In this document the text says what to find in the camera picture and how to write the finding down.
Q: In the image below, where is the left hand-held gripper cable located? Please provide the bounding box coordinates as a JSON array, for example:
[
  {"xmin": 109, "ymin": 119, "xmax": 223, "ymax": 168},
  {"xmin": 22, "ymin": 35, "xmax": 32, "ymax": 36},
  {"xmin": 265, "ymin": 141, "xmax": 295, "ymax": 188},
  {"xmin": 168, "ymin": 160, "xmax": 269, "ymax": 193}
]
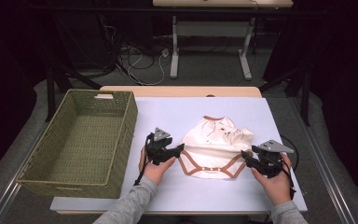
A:
[{"xmin": 133, "ymin": 133, "xmax": 153, "ymax": 187}]

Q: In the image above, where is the metal floor rail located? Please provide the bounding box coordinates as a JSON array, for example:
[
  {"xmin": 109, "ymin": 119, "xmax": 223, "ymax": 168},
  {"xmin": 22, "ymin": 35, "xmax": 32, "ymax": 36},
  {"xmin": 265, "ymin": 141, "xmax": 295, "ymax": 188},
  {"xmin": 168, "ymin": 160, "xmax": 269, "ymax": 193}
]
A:
[
  {"xmin": 0, "ymin": 124, "xmax": 49, "ymax": 224},
  {"xmin": 287, "ymin": 97, "xmax": 357, "ymax": 224}
]

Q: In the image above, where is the right hand-held gripper cable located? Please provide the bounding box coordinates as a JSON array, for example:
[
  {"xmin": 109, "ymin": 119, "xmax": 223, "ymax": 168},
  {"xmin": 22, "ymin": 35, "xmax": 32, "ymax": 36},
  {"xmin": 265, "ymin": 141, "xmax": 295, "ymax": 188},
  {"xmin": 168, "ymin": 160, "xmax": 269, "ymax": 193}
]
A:
[{"xmin": 279, "ymin": 158, "xmax": 296, "ymax": 200}]

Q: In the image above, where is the bundle of black floor cables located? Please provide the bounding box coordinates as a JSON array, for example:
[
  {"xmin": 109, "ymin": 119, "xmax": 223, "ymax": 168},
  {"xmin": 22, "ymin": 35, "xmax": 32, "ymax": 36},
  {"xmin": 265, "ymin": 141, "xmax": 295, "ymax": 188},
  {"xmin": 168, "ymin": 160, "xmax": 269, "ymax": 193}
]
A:
[{"xmin": 99, "ymin": 18, "xmax": 157, "ymax": 78}]

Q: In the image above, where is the green woven basket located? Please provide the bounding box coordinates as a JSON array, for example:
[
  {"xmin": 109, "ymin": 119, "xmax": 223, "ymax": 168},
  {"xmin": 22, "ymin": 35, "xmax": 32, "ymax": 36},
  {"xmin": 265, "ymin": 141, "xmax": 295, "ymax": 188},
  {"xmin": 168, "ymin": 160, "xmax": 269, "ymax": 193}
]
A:
[{"xmin": 16, "ymin": 89, "xmax": 139, "ymax": 200}]

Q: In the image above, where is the thin black floor cable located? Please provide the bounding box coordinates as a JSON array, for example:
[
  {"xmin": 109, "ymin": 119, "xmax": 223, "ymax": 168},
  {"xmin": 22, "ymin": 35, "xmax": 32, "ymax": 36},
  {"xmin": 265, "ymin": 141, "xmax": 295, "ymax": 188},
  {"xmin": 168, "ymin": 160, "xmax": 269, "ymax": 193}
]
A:
[{"xmin": 281, "ymin": 134, "xmax": 300, "ymax": 173}]

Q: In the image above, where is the white floor cable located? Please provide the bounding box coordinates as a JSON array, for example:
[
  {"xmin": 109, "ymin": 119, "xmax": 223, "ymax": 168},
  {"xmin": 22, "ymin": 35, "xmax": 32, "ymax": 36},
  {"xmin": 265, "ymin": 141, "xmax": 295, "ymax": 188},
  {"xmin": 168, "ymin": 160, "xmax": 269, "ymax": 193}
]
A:
[{"xmin": 127, "ymin": 46, "xmax": 167, "ymax": 87}]

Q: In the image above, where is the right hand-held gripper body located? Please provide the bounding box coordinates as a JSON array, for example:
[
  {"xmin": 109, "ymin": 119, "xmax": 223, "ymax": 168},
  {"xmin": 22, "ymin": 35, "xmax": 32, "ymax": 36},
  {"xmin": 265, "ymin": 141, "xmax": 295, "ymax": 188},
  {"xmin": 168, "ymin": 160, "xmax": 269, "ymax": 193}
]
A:
[{"xmin": 251, "ymin": 139, "xmax": 295, "ymax": 179}]

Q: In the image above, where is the cream baby bodysuit brown trim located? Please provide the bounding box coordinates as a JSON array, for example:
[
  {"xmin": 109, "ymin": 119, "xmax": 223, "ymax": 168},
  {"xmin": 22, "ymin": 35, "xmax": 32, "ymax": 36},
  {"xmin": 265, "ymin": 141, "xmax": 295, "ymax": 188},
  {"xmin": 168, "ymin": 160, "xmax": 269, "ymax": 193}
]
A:
[{"xmin": 177, "ymin": 115, "xmax": 255, "ymax": 180}]

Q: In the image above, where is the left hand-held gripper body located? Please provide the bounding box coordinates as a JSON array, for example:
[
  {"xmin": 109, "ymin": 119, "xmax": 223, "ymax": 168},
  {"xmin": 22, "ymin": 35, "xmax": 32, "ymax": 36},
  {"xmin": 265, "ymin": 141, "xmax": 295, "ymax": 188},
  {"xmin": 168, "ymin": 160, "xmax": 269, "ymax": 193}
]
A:
[{"xmin": 145, "ymin": 126, "xmax": 177, "ymax": 166}]

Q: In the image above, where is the black metal stand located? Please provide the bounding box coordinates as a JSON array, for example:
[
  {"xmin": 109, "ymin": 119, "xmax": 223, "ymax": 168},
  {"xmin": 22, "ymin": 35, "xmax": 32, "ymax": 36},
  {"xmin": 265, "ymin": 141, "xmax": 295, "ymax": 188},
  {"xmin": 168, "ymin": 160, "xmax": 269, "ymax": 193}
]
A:
[
  {"xmin": 259, "ymin": 66, "xmax": 311, "ymax": 127},
  {"xmin": 45, "ymin": 62, "xmax": 102, "ymax": 122}
]

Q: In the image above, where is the hand-held gripper cable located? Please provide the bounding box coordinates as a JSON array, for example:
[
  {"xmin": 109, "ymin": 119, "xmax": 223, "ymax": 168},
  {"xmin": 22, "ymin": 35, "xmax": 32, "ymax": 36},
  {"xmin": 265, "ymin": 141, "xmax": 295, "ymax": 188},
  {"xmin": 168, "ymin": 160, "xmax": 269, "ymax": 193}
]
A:
[
  {"xmin": 279, "ymin": 158, "xmax": 296, "ymax": 200},
  {"xmin": 133, "ymin": 133, "xmax": 153, "ymax": 187}
]

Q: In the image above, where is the white-legged desk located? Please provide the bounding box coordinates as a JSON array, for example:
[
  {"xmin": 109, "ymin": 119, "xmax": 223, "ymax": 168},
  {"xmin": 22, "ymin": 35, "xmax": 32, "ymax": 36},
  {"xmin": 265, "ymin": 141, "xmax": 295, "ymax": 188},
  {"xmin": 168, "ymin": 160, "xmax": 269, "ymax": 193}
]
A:
[{"xmin": 152, "ymin": 0, "xmax": 294, "ymax": 81}]

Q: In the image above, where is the light wooden table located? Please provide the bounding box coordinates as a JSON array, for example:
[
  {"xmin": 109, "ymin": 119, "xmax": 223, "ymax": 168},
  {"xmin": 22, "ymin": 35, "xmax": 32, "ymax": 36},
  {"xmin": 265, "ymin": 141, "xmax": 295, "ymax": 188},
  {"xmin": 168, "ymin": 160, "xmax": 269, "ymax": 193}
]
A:
[{"xmin": 55, "ymin": 86, "xmax": 264, "ymax": 217}]

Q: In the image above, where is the person's right hand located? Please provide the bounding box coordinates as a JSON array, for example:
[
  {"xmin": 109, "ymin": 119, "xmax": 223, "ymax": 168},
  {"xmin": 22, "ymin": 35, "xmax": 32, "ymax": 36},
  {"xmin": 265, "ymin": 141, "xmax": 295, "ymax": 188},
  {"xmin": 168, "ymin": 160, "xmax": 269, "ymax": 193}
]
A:
[{"xmin": 250, "ymin": 153, "xmax": 294, "ymax": 207}]

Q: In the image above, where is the person's left hand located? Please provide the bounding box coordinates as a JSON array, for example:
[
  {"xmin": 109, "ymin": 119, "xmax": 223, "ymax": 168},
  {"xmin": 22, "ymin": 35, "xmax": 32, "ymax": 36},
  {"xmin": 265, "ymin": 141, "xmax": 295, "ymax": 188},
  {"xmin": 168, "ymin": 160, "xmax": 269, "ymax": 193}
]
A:
[{"xmin": 138, "ymin": 147, "xmax": 177, "ymax": 187}]

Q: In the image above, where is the white board sheet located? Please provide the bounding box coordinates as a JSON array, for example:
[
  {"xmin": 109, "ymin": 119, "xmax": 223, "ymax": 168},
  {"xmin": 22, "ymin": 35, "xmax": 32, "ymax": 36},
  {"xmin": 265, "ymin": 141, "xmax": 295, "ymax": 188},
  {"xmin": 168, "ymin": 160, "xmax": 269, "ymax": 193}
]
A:
[{"xmin": 49, "ymin": 96, "xmax": 308, "ymax": 214}]

